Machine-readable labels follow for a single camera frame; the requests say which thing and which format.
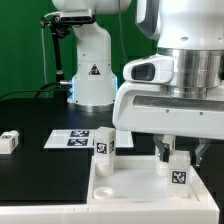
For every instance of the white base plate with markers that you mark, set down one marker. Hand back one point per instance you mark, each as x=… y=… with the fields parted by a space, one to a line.
x=83 y=138

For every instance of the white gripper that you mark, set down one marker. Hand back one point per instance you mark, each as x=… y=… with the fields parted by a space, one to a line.
x=180 y=94

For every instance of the black camera stand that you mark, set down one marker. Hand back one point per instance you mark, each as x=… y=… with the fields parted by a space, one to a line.
x=59 y=30

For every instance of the white L-shaped obstacle fence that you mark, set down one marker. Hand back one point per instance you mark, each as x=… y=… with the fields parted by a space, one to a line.
x=203 y=211

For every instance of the silver camera on stand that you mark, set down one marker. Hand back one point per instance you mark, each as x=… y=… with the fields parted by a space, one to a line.
x=77 y=16

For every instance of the white square table top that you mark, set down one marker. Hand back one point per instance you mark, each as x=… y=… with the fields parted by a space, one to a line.
x=135 y=180

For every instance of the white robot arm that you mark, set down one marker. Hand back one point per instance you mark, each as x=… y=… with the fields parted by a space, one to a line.
x=177 y=26

